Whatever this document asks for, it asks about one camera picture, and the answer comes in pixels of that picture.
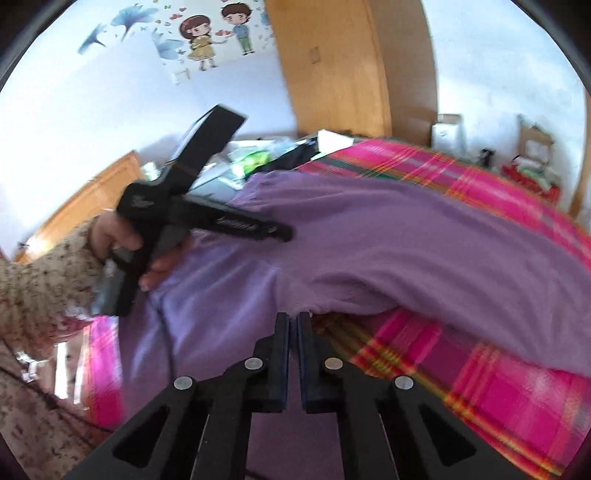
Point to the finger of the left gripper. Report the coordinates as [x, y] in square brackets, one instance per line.
[213, 216]

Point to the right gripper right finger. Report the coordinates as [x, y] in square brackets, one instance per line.
[390, 429]

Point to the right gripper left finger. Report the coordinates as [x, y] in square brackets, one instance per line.
[198, 429]

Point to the purple fleece garment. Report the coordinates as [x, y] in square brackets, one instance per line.
[346, 276]

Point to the left floral sleeve forearm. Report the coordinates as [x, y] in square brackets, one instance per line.
[48, 300]

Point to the green tissue pack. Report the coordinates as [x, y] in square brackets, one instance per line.
[244, 160]

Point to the black cloth on table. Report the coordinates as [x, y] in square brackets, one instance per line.
[290, 160]

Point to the white paper stack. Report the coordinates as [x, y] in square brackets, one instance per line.
[329, 142]

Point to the pink plaid bed cover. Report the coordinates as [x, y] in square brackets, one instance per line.
[461, 322]

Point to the wooden wardrobe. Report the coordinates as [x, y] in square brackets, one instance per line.
[361, 67]

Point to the white small box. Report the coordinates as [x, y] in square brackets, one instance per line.
[448, 135]

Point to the black spray bottle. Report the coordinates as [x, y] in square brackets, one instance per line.
[486, 158]

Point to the cardboard box with label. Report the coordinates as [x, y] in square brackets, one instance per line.
[535, 143]

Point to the cartoon couple wall sticker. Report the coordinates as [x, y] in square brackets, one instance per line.
[202, 39]

